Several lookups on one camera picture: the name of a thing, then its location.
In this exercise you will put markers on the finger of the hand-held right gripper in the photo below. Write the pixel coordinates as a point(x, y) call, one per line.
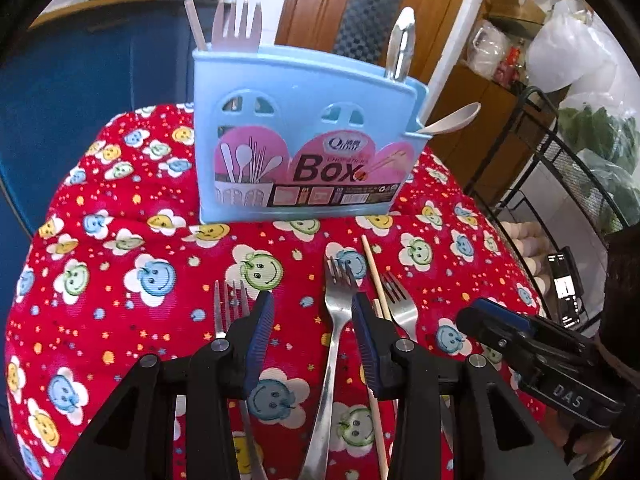
point(495, 335)
point(505, 314)

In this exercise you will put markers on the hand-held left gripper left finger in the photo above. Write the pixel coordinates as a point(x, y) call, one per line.
point(260, 340)

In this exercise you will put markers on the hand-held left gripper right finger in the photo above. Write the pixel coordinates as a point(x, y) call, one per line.
point(367, 345)

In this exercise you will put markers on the metal fork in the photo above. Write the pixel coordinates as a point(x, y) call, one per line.
point(225, 317)
point(402, 310)
point(332, 320)

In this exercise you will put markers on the wooden chopstick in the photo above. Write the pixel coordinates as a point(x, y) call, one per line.
point(379, 435)
point(372, 270)

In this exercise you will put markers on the beige plastic spoon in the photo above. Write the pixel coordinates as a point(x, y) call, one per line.
point(450, 122)

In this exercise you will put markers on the light blue plastic utensil box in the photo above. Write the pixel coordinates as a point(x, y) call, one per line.
point(300, 110)

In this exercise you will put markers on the beige plastic fork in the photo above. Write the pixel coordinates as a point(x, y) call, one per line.
point(237, 27)

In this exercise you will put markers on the person's right hand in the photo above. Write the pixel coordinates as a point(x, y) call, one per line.
point(590, 447)

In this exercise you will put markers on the pile of eggs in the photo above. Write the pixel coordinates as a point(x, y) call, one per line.
point(530, 247)

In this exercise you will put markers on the red smiley flower tablecloth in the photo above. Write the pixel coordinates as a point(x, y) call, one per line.
point(150, 360)

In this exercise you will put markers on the wooden shelf unit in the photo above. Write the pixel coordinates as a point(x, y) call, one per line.
point(465, 125)

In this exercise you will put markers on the green vegetables in bag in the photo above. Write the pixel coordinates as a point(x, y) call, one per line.
point(600, 145)

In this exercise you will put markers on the red bottle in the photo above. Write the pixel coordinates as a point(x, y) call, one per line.
point(512, 60)

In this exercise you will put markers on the white plastic jug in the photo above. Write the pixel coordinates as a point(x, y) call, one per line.
point(486, 50)

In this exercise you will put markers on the white plastic bag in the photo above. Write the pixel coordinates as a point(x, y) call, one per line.
point(580, 50)

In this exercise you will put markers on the cardboard box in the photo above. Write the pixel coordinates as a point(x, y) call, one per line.
point(510, 5)

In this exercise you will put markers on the blue kitchen base cabinet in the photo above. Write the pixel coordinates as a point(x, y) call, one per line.
point(100, 70)

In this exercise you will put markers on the brown wooden door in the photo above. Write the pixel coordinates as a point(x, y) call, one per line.
point(295, 15)

